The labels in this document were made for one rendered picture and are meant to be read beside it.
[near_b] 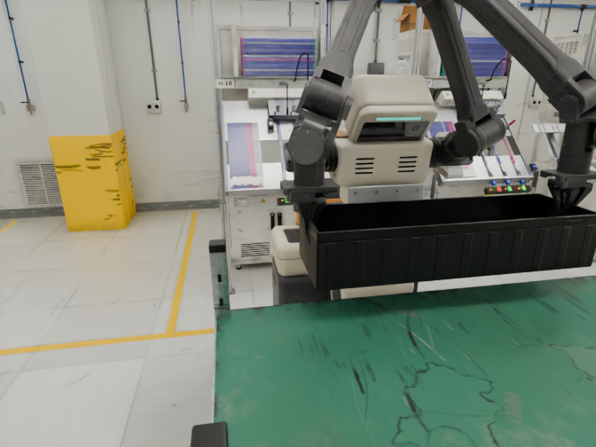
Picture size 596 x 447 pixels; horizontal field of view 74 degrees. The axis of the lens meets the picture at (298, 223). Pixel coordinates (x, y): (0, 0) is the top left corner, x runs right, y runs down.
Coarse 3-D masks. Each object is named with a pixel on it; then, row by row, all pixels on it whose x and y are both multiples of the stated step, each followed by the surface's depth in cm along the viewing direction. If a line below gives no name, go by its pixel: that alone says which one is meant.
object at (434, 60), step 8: (432, 40) 289; (432, 48) 290; (432, 56) 291; (512, 56) 292; (432, 64) 291; (440, 64) 285; (512, 64) 294; (432, 72) 292; (432, 80) 292; (536, 176) 282; (432, 184) 272; (536, 184) 283; (432, 192) 273
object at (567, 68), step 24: (456, 0) 86; (480, 0) 82; (504, 0) 81; (504, 24) 80; (528, 24) 79; (528, 48) 79; (552, 48) 77; (552, 72) 76; (576, 72) 75; (552, 96) 78; (576, 96) 74
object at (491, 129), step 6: (480, 120) 102; (486, 120) 101; (492, 120) 101; (480, 126) 100; (486, 126) 100; (492, 126) 100; (498, 126) 100; (456, 132) 107; (486, 132) 99; (492, 132) 100; (498, 132) 100; (486, 138) 99; (492, 138) 100; (498, 138) 102; (492, 144) 102; (480, 156) 104
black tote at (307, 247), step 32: (320, 224) 85; (352, 224) 86; (384, 224) 88; (416, 224) 89; (448, 224) 71; (480, 224) 72; (512, 224) 74; (544, 224) 75; (576, 224) 76; (320, 256) 69; (352, 256) 70; (384, 256) 71; (416, 256) 72; (448, 256) 73; (480, 256) 75; (512, 256) 76; (544, 256) 77; (576, 256) 79; (320, 288) 71
